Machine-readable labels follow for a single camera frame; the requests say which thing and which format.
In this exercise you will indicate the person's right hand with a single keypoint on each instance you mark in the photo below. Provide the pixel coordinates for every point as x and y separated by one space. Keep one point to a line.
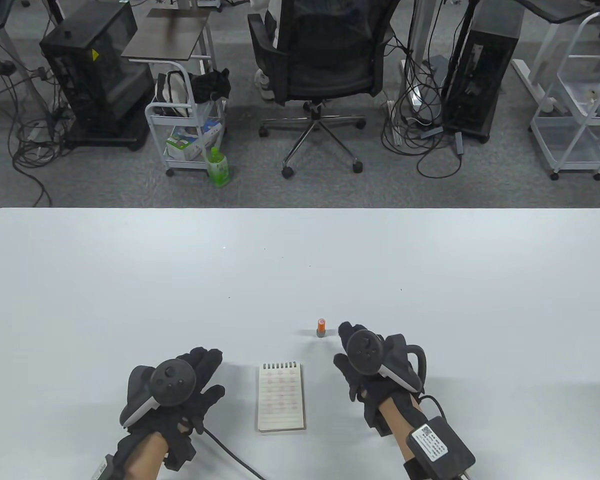
365 387

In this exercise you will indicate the person's left hand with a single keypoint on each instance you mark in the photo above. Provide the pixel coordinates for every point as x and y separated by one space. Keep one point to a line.
207 400

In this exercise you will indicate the beige spiral notebook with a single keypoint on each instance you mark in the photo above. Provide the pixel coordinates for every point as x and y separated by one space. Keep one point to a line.
280 400

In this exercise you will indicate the orange grey flower pattern stamp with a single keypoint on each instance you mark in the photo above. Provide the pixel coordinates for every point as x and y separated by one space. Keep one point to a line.
321 327

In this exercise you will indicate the person's right forearm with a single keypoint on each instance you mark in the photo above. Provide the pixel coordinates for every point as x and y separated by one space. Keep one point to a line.
395 420

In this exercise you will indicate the person's left forearm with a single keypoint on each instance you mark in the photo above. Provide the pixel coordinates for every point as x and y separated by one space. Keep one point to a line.
147 457

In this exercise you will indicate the black right hand controller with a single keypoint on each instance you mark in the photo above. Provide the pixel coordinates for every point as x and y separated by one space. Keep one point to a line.
362 350

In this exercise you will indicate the black hand controller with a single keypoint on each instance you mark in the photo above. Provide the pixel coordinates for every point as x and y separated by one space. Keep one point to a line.
172 382
362 350

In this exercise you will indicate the black left hand controller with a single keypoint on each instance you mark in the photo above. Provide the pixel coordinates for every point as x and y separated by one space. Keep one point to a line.
172 382

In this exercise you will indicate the black box on right wrist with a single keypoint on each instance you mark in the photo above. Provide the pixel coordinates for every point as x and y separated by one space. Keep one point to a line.
437 442

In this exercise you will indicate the black box on wrist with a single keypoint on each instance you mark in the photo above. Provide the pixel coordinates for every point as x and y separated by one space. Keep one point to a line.
437 442
105 470

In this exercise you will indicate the black box on left wrist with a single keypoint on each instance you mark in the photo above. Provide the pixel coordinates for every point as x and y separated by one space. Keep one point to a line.
105 470

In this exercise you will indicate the green plastic bottle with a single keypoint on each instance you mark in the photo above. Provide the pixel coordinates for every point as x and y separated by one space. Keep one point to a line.
220 170

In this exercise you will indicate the green white box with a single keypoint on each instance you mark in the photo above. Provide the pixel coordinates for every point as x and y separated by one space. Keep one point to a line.
182 145

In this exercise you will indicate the black power adapter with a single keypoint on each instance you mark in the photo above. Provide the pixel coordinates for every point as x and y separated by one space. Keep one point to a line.
459 142

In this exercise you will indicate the white power strip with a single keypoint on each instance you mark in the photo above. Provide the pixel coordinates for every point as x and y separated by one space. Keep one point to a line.
394 125

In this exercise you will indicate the blue white box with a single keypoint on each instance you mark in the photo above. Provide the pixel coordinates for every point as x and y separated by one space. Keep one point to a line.
211 129

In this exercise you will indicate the small white rolling cart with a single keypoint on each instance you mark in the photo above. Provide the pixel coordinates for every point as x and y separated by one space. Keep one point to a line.
150 125

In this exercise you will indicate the white black backpack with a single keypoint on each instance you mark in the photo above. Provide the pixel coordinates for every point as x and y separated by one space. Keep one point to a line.
172 92

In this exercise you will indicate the black bag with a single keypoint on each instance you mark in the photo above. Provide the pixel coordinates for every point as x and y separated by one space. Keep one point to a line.
210 85

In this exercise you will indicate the large white rolling cart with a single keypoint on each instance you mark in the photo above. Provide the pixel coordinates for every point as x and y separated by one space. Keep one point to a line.
575 147

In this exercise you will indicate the black grey computer tower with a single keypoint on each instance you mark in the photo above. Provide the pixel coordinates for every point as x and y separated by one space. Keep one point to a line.
480 75

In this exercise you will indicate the black mesh office chair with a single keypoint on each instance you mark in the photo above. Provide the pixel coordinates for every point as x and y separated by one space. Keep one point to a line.
325 50

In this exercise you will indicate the black glass computer tower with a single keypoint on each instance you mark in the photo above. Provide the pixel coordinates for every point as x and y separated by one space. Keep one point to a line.
95 75

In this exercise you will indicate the white desk foot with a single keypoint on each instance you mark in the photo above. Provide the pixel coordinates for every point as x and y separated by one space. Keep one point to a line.
530 80

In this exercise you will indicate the white desk leg column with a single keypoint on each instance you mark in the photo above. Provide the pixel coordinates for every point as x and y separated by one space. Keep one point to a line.
420 30

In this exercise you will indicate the brown side table top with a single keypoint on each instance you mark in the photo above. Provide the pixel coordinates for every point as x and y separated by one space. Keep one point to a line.
167 35

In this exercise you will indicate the grey desk leg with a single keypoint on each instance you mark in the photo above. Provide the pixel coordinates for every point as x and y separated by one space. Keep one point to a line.
22 75

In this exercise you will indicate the dark curved desk top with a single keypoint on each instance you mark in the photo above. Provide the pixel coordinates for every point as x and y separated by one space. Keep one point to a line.
555 12

